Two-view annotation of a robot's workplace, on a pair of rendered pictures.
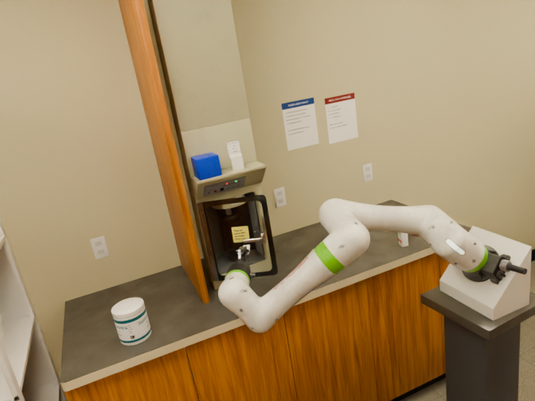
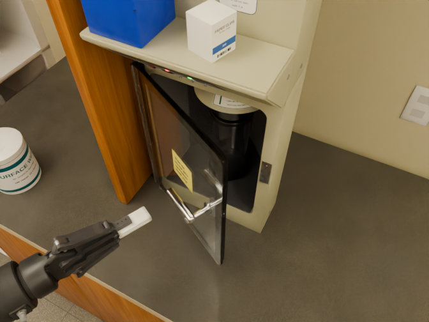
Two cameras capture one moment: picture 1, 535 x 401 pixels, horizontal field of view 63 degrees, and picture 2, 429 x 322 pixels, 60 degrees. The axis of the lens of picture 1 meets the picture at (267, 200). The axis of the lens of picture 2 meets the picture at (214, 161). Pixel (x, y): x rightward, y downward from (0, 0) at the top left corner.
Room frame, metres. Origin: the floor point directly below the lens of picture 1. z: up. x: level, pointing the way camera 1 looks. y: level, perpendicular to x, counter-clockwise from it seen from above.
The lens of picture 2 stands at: (1.56, -0.25, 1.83)
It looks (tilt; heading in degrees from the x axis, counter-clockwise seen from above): 51 degrees down; 48
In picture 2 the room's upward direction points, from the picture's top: straight up
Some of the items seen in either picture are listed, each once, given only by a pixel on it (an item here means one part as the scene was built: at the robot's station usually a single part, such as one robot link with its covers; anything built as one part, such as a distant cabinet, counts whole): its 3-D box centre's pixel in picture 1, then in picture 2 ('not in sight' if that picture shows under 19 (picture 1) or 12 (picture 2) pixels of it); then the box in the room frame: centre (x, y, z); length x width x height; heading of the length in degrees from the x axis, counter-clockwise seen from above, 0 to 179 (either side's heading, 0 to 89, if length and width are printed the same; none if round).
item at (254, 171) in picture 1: (230, 181); (186, 68); (1.87, 0.15, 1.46); 0.32 x 0.12 x 0.10; 110
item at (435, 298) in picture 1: (481, 301); not in sight; (1.47, -0.77, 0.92); 0.32 x 0.32 x 0.04; 24
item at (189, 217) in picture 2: (254, 238); (188, 202); (1.80, 0.09, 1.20); 0.10 x 0.05 x 0.03; 83
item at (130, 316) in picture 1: (131, 321); (8, 161); (1.58, 0.63, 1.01); 0.13 x 0.13 x 0.15
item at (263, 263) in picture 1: (239, 239); (182, 174); (1.84, 0.16, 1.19); 0.30 x 0.01 x 0.40; 83
